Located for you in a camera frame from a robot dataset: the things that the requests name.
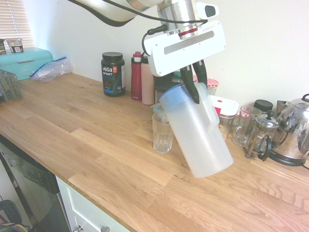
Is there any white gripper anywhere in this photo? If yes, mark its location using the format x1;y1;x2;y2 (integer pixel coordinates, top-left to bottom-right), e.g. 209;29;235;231
147;20;226;105

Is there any translucent pitcher with blue lid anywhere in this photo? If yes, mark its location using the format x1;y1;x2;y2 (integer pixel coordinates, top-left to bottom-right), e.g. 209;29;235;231
158;82;235;179

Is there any pink water bottle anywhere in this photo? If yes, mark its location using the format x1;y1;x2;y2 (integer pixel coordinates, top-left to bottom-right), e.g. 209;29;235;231
140;56;155;106

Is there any red water bottle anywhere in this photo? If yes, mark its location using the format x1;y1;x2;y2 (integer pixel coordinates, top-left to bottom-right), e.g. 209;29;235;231
130;51;143;101

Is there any jar with red checkered lid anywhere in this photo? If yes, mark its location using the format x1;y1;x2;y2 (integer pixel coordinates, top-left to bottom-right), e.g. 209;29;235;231
192;74;221;96

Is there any clear jar with green lid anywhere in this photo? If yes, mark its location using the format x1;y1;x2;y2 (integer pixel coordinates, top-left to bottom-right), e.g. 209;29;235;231
171;72;184;84

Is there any clear container with black lid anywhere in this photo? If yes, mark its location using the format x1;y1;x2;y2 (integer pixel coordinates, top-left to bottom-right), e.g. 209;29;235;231
154;81;181;100

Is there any white container with red valve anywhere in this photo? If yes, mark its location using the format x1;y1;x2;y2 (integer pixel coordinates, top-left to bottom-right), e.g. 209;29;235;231
209;94;240;117

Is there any glass container with teal clips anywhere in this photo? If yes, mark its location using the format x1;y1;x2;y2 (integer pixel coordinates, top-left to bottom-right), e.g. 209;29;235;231
150;103;168;122

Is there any clear container of nuts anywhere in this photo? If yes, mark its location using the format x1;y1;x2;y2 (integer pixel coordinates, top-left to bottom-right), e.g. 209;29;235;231
218;113;237;140

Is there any clear drinking glass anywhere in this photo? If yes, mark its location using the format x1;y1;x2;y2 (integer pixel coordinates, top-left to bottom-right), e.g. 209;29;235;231
152;112;175;154

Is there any clear glass mug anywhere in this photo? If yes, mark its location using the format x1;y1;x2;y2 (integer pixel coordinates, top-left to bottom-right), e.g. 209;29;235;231
232;105;263;148

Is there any jar with black lid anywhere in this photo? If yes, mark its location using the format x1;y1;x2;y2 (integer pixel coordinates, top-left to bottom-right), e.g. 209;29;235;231
253;99;274;115

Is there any black Vega protein tub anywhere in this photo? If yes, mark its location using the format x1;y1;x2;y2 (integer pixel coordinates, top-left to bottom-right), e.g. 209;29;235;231
101;52;126;97

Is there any glass French press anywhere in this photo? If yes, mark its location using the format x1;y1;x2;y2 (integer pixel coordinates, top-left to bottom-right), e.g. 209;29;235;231
245;110;281;162

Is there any steel electric kettle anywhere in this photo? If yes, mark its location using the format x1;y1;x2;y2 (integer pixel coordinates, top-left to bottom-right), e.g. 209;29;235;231
268;93;309;168

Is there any clear zip bag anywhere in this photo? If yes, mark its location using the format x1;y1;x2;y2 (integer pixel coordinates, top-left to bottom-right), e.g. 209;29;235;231
29;56;74;83

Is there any teal bread box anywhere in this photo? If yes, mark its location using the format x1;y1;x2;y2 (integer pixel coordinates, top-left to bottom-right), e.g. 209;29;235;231
0;47;56;81

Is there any pale cabinet drawer front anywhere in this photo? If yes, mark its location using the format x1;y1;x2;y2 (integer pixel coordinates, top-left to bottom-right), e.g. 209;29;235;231
55;175;132;232

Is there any yoghurt cup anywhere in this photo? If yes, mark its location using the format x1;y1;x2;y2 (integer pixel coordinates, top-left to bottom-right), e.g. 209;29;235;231
5;37;25;54

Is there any white window blind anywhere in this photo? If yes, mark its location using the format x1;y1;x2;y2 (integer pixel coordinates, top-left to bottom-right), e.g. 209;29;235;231
0;0;35;49

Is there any black dishwasher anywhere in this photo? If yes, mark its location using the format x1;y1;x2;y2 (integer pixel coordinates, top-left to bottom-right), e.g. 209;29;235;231
0;133;71;232

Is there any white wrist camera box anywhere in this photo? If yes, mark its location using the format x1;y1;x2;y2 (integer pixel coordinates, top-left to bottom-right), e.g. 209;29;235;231
196;1;220;20

